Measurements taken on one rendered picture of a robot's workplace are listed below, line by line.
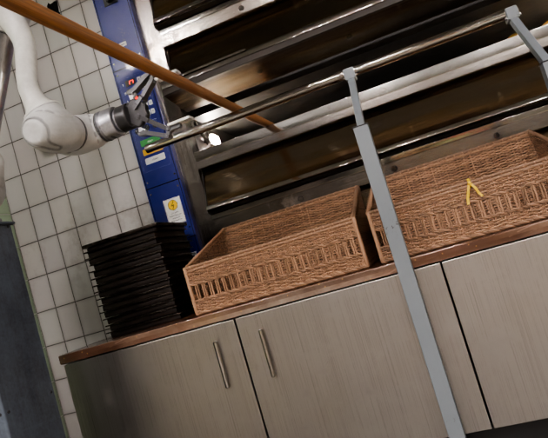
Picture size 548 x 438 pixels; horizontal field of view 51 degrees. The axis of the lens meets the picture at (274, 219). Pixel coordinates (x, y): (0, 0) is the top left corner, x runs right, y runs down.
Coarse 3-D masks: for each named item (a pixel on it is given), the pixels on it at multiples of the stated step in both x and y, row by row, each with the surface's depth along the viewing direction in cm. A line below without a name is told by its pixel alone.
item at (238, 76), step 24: (408, 0) 192; (432, 0) 196; (456, 0) 200; (336, 24) 197; (360, 24) 200; (384, 24) 204; (408, 24) 208; (288, 48) 203; (312, 48) 207; (336, 48) 212; (216, 72) 209; (240, 72) 212; (264, 72) 216; (288, 72) 221; (168, 96) 216; (192, 96) 221
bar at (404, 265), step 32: (448, 32) 166; (384, 64) 172; (544, 64) 138; (288, 96) 179; (352, 96) 165; (192, 128) 187; (352, 128) 150; (384, 192) 149; (384, 224) 149; (416, 288) 147; (416, 320) 147; (448, 384) 145; (448, 416) 145
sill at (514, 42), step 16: (544, 32) 193; (496, 48) 197; (512, 48) 196; (448, 64) 201; (464, 64) 200; (400, 80) 206; (416, 80) 204; (368, 96) 209; (304, 112) 215; (320, 112) 214; (272, 128) 219; (288, 128) 217; (224, 144) 224; (240, 144) 222
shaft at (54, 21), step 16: (0, 0) 86; (16, 0) 89; (32, 16) 93; (48, 16) 96; (64, 32) 102; (80, 32) 105; (96, 48) 112; (112, 48) 115; (144, 64) 128; (176, 80) 143; (208, 96) 163
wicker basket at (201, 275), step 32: (352, 192) 207; (256, 224) 216; (288, 224) 212; (320, 224) 208; (352, 224) 162; (224, 256) 171; (256, 256) 169; (288, 256) 167; (320, 256) 205; (352, 256) 162; (192, 288) 177; (224, 288) 172; (256, 288) 169; (288, 288) 166
